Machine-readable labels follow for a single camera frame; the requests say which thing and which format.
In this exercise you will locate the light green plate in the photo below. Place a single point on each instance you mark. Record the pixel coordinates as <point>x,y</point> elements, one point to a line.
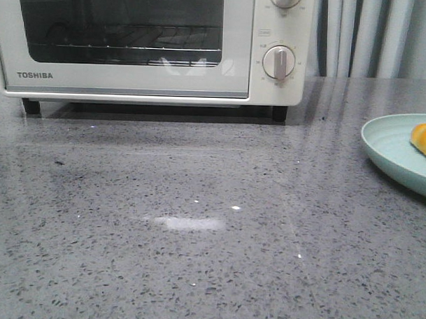
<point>387,143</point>

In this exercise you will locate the white Toshiba toaster oven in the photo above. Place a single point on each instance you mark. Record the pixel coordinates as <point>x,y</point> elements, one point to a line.
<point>272,26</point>

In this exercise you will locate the lower oven knob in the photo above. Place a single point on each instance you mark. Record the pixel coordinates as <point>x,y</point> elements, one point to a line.
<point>278,62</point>

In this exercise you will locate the grey curtain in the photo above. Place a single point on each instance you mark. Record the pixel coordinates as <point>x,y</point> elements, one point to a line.
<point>368,39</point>

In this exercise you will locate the oven glass door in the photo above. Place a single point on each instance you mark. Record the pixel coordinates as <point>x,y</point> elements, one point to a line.
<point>230,78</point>

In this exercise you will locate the wire oven rack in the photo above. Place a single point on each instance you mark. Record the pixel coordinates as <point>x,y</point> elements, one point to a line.
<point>128,45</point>

